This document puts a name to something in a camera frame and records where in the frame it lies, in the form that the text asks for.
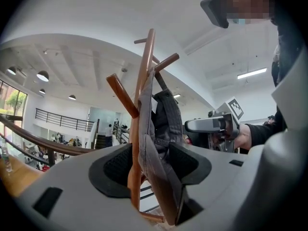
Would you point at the window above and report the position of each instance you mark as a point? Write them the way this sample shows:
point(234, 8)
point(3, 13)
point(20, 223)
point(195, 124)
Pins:
point(14, 100)

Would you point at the staircase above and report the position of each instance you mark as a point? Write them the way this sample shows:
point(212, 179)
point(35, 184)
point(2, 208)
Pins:
point(101, 142)

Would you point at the person's black hooded top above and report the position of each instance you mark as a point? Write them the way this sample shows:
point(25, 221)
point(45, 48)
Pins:
point(286, 64)

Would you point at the black railing with wooden handrail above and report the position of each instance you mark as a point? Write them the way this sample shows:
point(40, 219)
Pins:
point(36, 137)

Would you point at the person's right hand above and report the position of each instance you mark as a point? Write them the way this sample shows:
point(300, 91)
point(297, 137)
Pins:
point(188, 140)

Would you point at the person's face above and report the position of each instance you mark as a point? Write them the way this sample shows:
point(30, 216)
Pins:
point(250, 1)

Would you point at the person's right forearm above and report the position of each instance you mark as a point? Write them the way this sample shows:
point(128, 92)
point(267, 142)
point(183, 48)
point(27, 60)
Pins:
point(264, 133)

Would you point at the grey baseball cap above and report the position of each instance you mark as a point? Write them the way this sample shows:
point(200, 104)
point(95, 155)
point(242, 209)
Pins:
point(150, 153)

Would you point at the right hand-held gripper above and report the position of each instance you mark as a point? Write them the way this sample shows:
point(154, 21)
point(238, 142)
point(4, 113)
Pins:
point(232, 126)

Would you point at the round ceiling speaker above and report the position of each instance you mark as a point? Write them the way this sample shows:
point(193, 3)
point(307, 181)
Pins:
point(124, 69)

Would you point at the black pendant lamp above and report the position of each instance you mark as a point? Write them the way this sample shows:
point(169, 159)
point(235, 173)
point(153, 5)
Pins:
point(11, 70)
point(42, 76)
point(42, 91)
point(72, 97)

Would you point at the clear water bottle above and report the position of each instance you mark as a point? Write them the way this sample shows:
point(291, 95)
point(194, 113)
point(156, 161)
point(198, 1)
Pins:
point(7, 160)

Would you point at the wooden table with white legs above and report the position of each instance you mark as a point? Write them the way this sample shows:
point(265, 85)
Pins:
point(19, 179)

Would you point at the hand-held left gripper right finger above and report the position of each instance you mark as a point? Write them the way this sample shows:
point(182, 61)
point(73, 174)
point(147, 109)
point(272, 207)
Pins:
point(211, 184)

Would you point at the black head-worn camera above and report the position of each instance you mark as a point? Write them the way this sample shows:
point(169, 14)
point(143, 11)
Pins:
point(214, 8)

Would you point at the brown wooden coat rack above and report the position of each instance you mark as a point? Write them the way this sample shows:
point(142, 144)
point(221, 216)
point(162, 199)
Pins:
point(146, 56)

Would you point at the black balcony railing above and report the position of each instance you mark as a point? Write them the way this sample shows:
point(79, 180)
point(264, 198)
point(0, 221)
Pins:
point(60, 114)

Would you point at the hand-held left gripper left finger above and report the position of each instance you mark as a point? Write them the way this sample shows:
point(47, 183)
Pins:
point(79, 194)

